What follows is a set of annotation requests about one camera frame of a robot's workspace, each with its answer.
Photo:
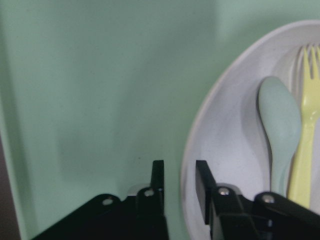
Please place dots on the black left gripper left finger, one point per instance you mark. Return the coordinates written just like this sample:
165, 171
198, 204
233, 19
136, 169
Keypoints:
141, 216

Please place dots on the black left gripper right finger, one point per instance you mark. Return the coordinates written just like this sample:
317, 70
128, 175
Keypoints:
269, 216

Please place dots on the yellow plastic fork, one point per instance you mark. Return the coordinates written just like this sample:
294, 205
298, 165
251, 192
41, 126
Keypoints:
299, 190

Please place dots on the white round plate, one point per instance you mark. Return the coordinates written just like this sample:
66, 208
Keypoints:
228, 133

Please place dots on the light blue plastic spoon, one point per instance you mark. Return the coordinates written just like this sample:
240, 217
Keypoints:
281, 120

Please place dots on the green plastic tray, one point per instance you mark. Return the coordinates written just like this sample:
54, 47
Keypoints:
93, 91

